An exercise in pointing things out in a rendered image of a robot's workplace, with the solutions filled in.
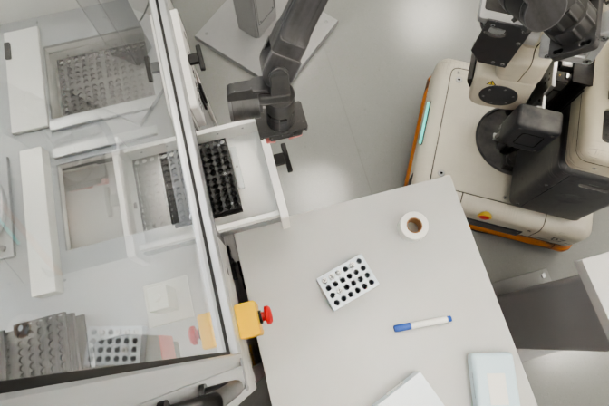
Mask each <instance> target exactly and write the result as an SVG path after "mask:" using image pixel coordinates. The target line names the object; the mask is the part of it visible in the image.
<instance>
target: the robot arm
mask: <svg viewBox="0 0 609 406"><path fill-rule="evenodd" d="M498 1H499V3H500V4H501V6H502V7H503V9H504V10H506V11H507V12H508V13H509V14H510V15H513V18H512V19H511V21H512V22H513V23H514V22H516V21H519V22H520V23H521V24H522V25H523V26H522V27H521V28H520V29H521V30H522V31H523V32H524V33H525V34H528V33H529V32H531V31H532V32H537V33H538V32H544V33H545V34H546V35H547V36H548V37H549V38H550V44H549V51H548V56H549V57H550V58H551V59H552V60H553V61H554V62H557V61H561V60H564V59H566V58H570V57H573V56H577V55H579V54H582V53H588V52H591V51H593V50H595V49H597V48H598V47H599V45H600V36H601V34H600V32H601V21H602V12H603V5H604V0H592V1H589V0H498ZM327 2H328V0H288V2H287V4H286V6H285V9H284V11H283V13H282V14H281V16H280V18H279V19H278V20H277V21H276V23H275V26H274V28H273V30H272V32H271V34H270V36H268V37H267V38H266V42H265V44H264V46H263V48H262V50H261V53H260V55H259V60H260V65H261V71H262V75H263V76H257V77H251V80H245V81H241V82H232V83H230V84H228V85H227V104H228V109H229V115H230V116H229V117H230V120H231V121H244V120H252V119H255V120H256V126H257V129H258V134H259V138H260V140H264V139H266V143H267V144H269V143H276V140H282V139H286V138H288V139H289V140H291V139H293V138H297V137H300V136H302V135H303V130H306V131H307V129H308V124H307V121H306V118H305V113H304V110H303V106H302V103H301V102H300V101H295V90H294V88H293V87H292V86H291V85H290V84H291V83H292V81H293V80H294V78H295V76H296V74H297V72H298V70H299V68H300V66H301V64H302V63H301V59H302V57H303V55H304V53H305V50H306V48H307V46H308V44H309V41H310V37H311V35H312V33H313V30H314V28H315V26H316V24H317V22H318V20H319V18H320V16H321V14H322V12H323V10H324V8H325V6H326V4H327ZM263 106H266V107H265V108H264V109H263Z"/></svg>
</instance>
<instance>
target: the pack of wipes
mask: <svg viewBox="0 0 609 406"><path fill-rule="evenodd" d="M468 365H469V379H470V387H471V394H472V401H473V406H520V400H519V394H518V387H517V376H516V371H515V364H514V359H513V355H512V353H507V352H497V353H469V354H468Z"/></svg>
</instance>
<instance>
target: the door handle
mask: <svg viewBox="0 0 609 406"><path fill-rule="evenodd" d="M243 390H244V385H243V383H242V382H241V381H240V380H233V381H229V382H222V383H220V384H216V385H212V386H209V387H208V386H207V385H206V384H205V383H203V384H200V385H199V387H198V393H199V396H198V397H196V398H192V399H189V400H185V401H180V402H177V403H173V404H169V401H168V400H164V401H159V402H158V403H157V406H227V405H228V404H229V403H230V402H232V401H233V400H234V399H235V398H236V397H238V396H239V395H240V394H241V393H242V391H243Z"/></svg>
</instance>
